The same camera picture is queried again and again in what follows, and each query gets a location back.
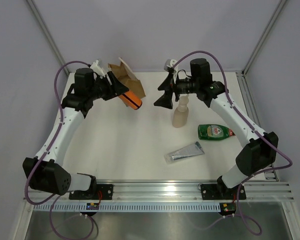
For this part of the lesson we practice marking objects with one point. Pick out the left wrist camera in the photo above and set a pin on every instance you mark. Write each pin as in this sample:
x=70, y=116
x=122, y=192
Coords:
x=97, y=67

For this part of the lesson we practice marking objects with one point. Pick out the aluminium frame post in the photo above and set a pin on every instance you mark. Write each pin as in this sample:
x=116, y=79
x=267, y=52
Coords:
x=265, y=34
x=37, y=16

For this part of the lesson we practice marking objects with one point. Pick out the green dish soap bottle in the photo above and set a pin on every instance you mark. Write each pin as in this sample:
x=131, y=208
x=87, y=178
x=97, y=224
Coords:
x=214, y=132

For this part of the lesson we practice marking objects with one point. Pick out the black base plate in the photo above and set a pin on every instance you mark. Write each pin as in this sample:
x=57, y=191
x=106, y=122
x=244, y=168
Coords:
x=210, y=191
x=103, y=191

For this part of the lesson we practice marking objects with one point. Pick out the right side aluminium rail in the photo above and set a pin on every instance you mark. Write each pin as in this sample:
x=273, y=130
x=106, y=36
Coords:
x=270, y=176

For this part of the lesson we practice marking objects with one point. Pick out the right aluminium frame post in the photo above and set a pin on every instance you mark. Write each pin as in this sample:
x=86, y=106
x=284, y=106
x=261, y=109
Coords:
x=265, y=34

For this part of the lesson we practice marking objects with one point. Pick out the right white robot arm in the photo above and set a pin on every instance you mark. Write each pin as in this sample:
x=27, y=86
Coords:
x=258, y=146

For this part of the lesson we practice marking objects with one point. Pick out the orange blue pump bottle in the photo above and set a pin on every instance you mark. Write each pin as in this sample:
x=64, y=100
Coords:
x=131, y=100

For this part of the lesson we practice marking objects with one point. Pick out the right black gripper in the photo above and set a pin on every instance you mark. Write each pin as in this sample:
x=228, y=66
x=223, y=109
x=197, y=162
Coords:
x=166, y=100

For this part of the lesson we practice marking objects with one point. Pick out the silver squeeze tube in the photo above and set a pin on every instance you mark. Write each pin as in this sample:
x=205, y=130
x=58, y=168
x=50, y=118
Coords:
x=189, y=151

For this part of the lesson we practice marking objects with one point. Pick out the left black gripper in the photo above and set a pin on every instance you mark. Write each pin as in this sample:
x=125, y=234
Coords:
x=119, y=88

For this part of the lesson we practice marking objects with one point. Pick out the white slotted cable duct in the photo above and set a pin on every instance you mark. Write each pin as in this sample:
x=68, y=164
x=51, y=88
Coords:
x=125, y=207

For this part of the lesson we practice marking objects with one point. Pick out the beige pump bottle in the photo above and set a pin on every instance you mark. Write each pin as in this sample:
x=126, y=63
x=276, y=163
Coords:
x=181, y=113

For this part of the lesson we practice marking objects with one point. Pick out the left aluminium frame post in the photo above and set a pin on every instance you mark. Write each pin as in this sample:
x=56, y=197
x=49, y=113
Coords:
x=37, y=16

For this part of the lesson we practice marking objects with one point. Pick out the burlap watermelon canvas bag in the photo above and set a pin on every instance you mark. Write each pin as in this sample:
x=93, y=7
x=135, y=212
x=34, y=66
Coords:
x=127, y=77

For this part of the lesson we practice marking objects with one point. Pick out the aluminium mounting rail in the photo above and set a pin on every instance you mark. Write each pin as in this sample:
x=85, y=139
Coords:
x=188, y=191

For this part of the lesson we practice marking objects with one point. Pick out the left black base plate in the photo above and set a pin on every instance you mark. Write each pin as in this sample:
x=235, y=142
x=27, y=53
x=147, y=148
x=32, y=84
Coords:
x=103, y=191

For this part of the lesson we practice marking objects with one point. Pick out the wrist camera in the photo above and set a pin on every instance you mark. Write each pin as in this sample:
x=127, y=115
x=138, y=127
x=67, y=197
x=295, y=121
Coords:
x=169, y=66
x=97, y=67

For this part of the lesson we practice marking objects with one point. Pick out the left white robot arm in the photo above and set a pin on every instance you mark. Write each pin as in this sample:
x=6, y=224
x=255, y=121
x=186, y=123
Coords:
x=45, y=171

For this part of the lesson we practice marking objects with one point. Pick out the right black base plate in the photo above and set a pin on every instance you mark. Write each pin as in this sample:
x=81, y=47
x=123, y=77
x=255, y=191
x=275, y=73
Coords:
x=210, y=191

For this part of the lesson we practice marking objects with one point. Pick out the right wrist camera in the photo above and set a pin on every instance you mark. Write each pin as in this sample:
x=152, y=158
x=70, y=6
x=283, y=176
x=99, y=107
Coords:
x=169, y=66

